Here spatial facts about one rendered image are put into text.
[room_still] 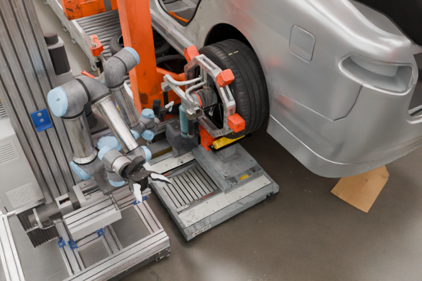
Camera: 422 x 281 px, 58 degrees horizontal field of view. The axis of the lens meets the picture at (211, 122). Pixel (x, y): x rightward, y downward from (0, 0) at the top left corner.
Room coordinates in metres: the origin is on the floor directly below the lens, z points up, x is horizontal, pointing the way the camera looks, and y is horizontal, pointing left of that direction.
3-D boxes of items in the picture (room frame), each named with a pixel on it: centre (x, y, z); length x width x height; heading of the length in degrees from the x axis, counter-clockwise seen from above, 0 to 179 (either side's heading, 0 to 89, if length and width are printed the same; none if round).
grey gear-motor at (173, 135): (2.34, 0.16, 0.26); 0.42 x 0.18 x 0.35; 122
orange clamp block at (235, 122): (1.80, -0.15, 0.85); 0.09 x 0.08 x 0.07; 32
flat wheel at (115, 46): (3.50, 0.70, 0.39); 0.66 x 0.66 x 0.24
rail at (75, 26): (3.44, 1.14, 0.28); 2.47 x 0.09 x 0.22; 32
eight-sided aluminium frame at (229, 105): (2.06, 0.02, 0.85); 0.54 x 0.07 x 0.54; 32
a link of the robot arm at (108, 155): (1.14, 0.43, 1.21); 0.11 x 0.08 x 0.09; 47
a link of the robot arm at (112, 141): (1.42, 0.53, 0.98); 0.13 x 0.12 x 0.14; 137
